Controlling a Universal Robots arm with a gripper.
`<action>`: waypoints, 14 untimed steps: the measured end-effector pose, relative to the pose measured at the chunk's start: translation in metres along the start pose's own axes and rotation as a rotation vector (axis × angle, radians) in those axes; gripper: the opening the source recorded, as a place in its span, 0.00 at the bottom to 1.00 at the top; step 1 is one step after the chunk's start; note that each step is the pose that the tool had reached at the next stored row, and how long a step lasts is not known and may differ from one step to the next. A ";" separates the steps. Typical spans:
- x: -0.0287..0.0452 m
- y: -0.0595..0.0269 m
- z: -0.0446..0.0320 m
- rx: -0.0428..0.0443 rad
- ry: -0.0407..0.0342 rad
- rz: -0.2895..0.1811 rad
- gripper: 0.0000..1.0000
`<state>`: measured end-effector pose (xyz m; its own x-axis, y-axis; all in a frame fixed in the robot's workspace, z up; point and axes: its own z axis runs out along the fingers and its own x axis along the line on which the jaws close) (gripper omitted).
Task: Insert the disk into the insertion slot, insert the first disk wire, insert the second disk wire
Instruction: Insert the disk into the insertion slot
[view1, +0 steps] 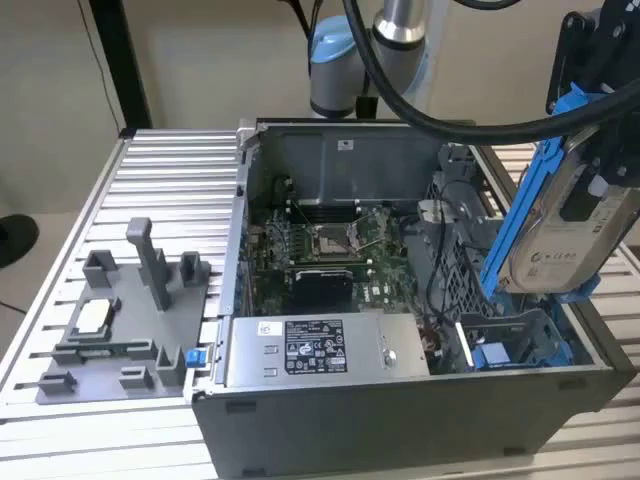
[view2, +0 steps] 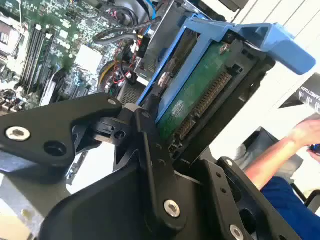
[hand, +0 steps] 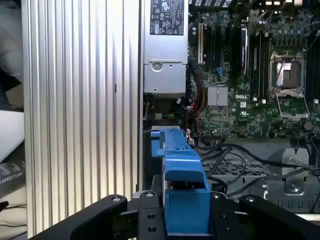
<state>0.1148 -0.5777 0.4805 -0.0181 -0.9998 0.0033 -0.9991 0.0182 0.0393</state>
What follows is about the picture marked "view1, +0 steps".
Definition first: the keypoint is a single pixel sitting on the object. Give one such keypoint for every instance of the small black connector box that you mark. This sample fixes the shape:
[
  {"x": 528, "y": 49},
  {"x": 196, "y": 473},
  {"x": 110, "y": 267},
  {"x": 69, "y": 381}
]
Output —
[{"x": 367, "y": 106}]

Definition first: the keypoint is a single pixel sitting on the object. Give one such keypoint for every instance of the CPU socket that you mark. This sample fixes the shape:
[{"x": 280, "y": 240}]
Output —
[{"x": 330, "y": 242}]

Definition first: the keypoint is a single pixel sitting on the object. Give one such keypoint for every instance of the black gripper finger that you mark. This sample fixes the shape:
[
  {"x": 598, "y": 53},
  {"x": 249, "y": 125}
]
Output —
[
  {"x": 620, "y": 155},
  {"x": 565, "y": 60}
]

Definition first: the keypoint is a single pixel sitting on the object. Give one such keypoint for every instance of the grey metal disk bay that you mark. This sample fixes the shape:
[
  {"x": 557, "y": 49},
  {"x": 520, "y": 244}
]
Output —
[{"x": 450, "y": 280}]

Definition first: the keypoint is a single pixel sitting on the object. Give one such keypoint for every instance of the black round stand foot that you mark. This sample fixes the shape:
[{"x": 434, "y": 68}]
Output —
[{"x": 17, "y": 240}]

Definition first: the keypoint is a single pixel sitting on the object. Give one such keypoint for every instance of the grey plastic parts rack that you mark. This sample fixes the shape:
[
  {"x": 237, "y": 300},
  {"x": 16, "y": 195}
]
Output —
[{"x": 135, "y": 310}]

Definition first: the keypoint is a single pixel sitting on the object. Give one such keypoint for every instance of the black graphics card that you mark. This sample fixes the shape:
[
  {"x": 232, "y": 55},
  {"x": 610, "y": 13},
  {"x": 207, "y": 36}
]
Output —
[{"x": 322, "y": 287}]

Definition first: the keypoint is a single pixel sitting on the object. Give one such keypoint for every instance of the black power supply label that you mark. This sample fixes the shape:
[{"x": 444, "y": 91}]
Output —
[{"x": 315, "y": 347}]

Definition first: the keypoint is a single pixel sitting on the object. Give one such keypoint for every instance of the blue case latch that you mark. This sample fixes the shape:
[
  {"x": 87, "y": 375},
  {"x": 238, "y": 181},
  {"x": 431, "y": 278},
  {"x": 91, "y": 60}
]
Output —
[{"x": 195, "y": 358}]

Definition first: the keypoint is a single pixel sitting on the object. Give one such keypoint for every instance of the silver power supply unit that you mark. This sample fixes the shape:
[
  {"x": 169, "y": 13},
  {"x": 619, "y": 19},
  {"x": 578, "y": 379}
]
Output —
[{"x": 250, "y": 355}]

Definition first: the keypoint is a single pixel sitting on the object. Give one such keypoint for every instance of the black frame post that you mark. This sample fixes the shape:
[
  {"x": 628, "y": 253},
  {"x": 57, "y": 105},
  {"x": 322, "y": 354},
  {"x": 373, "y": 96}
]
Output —
[{"x": 125, "y": 65}]

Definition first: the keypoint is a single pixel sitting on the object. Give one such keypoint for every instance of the silver CPU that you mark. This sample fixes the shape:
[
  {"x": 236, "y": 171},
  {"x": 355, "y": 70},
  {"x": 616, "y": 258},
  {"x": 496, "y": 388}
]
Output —
[{"x": 92, "y": 317}]

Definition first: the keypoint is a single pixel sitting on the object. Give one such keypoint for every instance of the dark grey open PC case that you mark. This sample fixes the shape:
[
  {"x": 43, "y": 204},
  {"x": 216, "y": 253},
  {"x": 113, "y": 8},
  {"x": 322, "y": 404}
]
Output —
[{"x": 350, "y": 425}]

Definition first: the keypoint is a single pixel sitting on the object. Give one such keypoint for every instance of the green motherboard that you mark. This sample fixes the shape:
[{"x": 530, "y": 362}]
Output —
[{"x": 385, "y": 280}]

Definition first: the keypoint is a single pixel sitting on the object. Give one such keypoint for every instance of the green RAM stick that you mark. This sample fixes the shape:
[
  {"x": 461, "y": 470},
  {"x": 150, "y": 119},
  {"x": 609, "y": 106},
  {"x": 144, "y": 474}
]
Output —
[{"x": 115, "y": 347}]

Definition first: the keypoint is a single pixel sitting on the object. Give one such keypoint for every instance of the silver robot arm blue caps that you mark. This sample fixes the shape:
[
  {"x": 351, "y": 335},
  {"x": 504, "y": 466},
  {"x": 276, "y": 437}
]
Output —
[{"x": 345, "y": 75}]

